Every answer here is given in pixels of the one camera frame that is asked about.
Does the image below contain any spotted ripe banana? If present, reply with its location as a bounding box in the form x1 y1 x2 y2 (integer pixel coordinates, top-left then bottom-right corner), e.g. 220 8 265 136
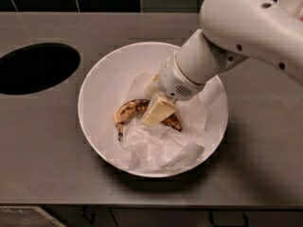
114 99 182 140

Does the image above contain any crumpled white paper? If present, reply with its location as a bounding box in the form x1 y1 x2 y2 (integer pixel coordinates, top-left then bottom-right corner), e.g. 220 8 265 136
118 71 208 174

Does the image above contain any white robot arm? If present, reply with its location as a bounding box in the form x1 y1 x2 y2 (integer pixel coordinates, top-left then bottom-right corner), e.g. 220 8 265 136
143 0 303 126

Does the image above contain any black cabinet handle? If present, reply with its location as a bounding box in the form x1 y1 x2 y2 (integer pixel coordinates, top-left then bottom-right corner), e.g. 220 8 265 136
81 206 96 227

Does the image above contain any large white bowl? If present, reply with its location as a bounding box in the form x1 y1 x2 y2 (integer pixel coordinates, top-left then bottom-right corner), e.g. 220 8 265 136
78 43 228 178

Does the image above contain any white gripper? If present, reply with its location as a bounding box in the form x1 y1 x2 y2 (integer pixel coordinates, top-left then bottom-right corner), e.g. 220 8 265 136
142 50 205 127

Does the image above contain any black drawer handle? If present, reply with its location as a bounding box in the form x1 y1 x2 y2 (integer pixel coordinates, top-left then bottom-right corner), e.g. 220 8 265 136
209 211 249 227

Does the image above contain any round black counter hole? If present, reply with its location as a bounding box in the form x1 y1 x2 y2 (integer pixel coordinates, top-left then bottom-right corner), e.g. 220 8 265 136
0 43 80 95

